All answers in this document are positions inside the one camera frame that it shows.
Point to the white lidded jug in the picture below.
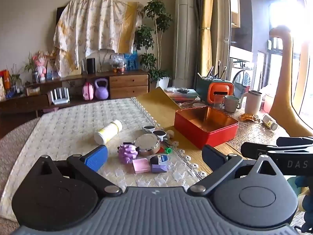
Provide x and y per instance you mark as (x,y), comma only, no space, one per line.
(253,102)

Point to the orange snack packet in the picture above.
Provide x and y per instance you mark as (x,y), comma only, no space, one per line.
(248,118)

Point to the orange and green organizer box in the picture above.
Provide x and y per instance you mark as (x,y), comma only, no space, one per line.
(220,88)

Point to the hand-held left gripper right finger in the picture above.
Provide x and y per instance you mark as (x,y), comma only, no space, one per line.
(212,157)

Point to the grey rug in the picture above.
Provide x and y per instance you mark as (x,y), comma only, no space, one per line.
(14,146)

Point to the clear bag of fruit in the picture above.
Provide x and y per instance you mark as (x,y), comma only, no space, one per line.
(117,63)

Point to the white router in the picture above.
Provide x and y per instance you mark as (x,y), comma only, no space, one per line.
(58,98)

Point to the white plastic bottle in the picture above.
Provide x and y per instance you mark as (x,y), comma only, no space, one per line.
(107,132)

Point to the yellow curtain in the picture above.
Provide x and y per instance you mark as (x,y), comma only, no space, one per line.
(206,29)

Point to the purple kettlebell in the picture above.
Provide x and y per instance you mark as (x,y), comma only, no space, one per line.
(101,91)

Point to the orange printed box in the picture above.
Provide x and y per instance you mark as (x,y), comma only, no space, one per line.
(5,79)

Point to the washing machine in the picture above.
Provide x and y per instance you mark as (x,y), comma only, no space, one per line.
(242,80)

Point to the small green cap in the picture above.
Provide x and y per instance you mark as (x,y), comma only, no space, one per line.
(168,150)

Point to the clear drinking glass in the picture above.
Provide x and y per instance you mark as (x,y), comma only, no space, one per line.
(218,101)

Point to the yellow dinosaur plush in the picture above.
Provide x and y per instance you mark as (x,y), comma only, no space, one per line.
(286,90)

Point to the small plant in vase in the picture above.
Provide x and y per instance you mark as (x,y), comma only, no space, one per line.
(33,69)

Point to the white quilted tablecloth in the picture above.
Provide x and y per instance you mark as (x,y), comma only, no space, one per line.
(68,127)

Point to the red tin box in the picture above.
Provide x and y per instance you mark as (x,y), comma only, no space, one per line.
(207,123)

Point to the white standing air conditioner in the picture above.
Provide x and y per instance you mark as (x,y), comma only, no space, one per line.
(185,34)

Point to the floral cloth cover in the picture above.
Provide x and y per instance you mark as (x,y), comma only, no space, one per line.
(97,24)

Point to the blue picture bag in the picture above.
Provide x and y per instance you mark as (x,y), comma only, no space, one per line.
(131,61)

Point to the pink toy suitcase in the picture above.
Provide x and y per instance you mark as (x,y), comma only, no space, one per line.
(88,91)

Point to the round metal tin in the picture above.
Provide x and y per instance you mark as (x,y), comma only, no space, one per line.
(146,144)

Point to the tall potted plant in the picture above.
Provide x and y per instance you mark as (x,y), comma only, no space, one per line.
(156,17)

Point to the pale green mug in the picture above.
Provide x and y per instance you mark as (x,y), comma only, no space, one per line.
(231,104)

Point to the pink doll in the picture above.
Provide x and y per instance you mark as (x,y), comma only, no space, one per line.
(40,64)

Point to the small black-filled cups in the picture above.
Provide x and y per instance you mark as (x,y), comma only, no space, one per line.
(159,134)

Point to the white round lid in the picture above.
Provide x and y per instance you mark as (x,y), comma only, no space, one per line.
(199,105)

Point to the wooden media cabinet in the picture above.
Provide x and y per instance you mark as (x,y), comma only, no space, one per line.
(127,82)

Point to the calligraphy brush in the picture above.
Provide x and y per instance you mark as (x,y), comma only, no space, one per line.
(210,71)
(223,72)

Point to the glass ink bottle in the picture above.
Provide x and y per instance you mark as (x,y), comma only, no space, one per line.
(159,158)

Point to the pink ribbed box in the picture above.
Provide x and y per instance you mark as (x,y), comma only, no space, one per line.
(141,165)

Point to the purple spiky toy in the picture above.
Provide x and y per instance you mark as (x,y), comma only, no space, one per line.
(127,153)

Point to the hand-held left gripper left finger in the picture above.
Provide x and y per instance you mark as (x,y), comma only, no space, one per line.
(94,158)

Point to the blue plush toy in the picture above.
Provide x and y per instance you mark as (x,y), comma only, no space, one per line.
(304,195)

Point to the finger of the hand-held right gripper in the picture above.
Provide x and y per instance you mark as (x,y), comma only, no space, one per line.
(293,141)
(254,148)

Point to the black cylinder speaker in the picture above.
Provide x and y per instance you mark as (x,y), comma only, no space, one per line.
(91,65)

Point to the small purple box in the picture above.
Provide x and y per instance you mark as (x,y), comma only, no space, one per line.
(160,168)

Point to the stack of books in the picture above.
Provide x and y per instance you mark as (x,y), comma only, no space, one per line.
(182,95)

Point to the lace patterned table cover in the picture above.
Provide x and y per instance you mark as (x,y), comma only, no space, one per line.
(251,133)

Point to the packet of nuts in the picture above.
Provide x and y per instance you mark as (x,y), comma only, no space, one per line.
(269,122)

